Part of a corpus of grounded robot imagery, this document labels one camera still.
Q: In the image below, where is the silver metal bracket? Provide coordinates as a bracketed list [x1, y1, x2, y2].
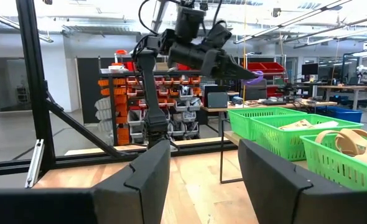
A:
[24, 139, 45, 189]

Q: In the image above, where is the metal rack with red bins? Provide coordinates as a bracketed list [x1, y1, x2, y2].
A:
[244, 54, 287, 98]

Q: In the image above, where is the grey box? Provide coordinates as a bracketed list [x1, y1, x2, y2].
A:
[207, 91, 229, 110]

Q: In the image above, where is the blue bin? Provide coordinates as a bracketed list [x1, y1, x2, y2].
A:
[315, 106, 364, 124]

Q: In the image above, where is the long wooden workbench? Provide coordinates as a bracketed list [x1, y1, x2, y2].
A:
[317, 84, 367, 110]

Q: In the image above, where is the wooden desk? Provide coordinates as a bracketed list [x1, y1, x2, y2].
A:
[201, 99, 338, 135]

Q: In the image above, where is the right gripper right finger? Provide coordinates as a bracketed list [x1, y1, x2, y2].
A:
[238, 139, 352, 224]

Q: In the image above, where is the grey office chair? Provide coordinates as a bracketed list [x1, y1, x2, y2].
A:
[244, 79, 268, 101]

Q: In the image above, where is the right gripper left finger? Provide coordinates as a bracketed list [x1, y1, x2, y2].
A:
[93, 139, 171, 224]

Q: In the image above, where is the storage shelving with small bins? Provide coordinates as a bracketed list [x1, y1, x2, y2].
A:
[96, 55, 203, 147]

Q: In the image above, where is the purple coil ring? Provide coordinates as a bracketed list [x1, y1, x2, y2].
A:
[241, 70, 264, 86]

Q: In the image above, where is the black aluminium frame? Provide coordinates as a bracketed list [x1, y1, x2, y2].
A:
[0, 0, 239, 179]

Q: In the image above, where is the green plastic basket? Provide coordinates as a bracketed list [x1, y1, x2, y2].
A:
[250, 113, 364, 162]
[300, 130, 367, 191]
[226, 107, 307, 141]

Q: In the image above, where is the black computer monitor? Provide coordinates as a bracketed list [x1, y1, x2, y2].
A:
[301, 63, 319, 77]

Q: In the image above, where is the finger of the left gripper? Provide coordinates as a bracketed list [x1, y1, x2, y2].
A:
[223, 67, 256, 80]
[228, 57, 254, 75]

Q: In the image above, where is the yellow cable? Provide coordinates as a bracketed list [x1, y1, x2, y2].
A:
[241, 0, 248, 108]

